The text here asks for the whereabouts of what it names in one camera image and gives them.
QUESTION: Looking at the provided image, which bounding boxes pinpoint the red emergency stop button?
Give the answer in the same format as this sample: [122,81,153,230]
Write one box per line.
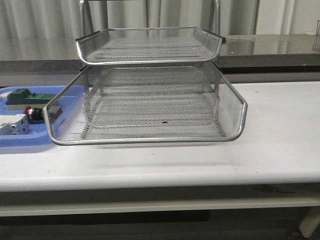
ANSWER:
[23,105,63,124]

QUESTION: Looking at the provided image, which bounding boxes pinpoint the blue plastic tray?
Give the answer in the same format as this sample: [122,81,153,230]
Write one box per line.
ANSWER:
[0,85,85,147]

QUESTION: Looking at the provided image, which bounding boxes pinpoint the dark steel counter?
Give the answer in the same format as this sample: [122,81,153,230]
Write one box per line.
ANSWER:
[0,34,320,74]

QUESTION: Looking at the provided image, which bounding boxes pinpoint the white circuit breaker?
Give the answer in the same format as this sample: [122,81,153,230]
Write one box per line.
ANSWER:
[0,114,29,136]

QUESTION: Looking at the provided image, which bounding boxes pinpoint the green terminal block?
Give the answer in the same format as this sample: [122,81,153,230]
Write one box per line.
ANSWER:
[5,88,55,111]

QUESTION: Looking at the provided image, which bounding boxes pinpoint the silver rack frame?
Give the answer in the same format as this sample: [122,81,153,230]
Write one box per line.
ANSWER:
[79,0,227,126]

